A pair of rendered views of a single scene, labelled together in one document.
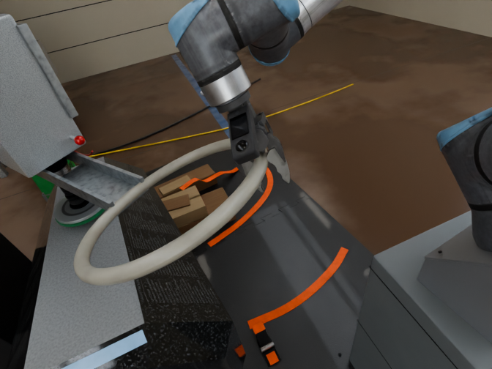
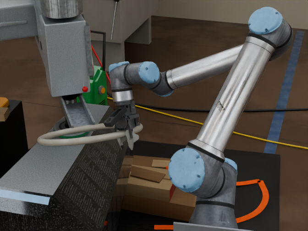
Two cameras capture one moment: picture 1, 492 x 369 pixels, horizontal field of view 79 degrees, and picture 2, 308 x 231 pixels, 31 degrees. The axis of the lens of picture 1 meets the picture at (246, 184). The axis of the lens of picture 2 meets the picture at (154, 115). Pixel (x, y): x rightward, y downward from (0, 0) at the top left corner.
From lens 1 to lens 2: 194 cm
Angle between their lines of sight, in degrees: 30
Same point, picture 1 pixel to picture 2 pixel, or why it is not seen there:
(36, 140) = (65, 79)
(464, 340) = not seen: outside the picture
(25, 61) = (80, 42)
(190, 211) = (155, 187)
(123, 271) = (47, 140)
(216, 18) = (121, 72)
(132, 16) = not seen: outside the picture
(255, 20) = (132, 78)
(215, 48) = (118, 81)
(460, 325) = not seen: outside the picture
